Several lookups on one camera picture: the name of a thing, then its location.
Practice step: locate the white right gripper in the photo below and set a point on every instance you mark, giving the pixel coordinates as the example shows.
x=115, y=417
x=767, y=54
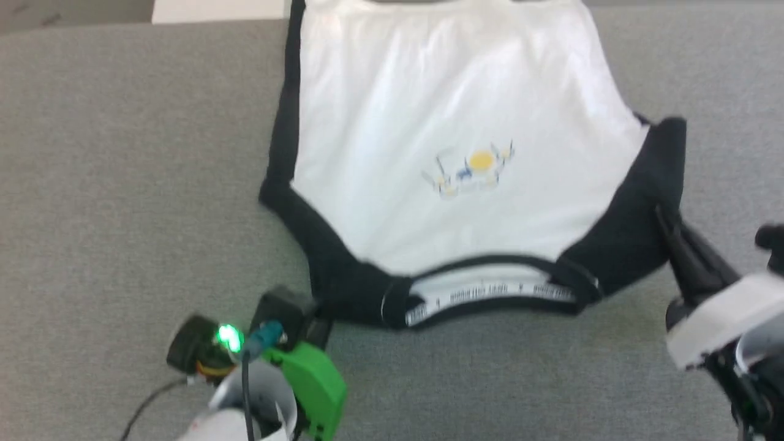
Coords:
x=723, y=318

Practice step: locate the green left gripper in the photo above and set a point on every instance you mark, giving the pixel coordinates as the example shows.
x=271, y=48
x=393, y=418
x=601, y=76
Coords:
x=315, y=386

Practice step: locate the white and black t-shirt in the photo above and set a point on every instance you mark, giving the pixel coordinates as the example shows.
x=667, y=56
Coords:
x=441, y=92

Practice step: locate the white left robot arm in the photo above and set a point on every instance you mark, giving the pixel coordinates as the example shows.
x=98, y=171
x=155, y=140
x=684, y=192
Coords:
x=245, y=422

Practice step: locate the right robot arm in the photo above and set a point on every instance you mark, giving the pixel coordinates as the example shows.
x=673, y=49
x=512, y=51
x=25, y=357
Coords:
x=753, y=392

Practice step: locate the black round module green light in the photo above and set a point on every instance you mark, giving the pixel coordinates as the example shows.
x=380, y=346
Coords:
x=199, y=349

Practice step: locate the grey fabric work surface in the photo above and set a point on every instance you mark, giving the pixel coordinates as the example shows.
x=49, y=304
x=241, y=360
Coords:
x=122, y=184

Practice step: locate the white box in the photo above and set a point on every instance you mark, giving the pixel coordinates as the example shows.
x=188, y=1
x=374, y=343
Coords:
x=214, y=11

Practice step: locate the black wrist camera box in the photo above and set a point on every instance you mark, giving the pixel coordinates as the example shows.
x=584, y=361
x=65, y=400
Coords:
x=282, y=312

